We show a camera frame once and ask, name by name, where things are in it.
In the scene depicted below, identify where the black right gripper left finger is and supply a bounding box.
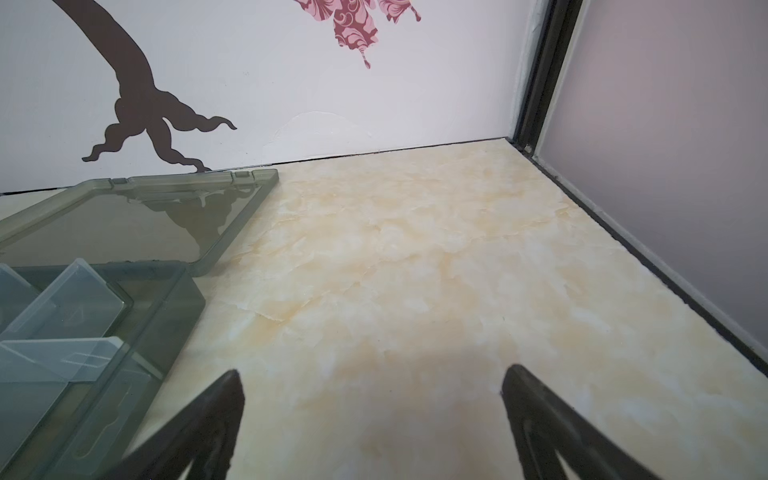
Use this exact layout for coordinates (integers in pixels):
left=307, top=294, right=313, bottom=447
left=101, top=369, right=245, bottom=479

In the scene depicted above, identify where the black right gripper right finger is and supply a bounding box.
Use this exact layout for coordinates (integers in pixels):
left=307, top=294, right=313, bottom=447
left=501, top=364, right=658, bottom=479

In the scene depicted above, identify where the green transparent organizer box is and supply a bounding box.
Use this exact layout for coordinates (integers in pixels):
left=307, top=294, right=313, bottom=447
left=1, top=169, right=279, bottom=479

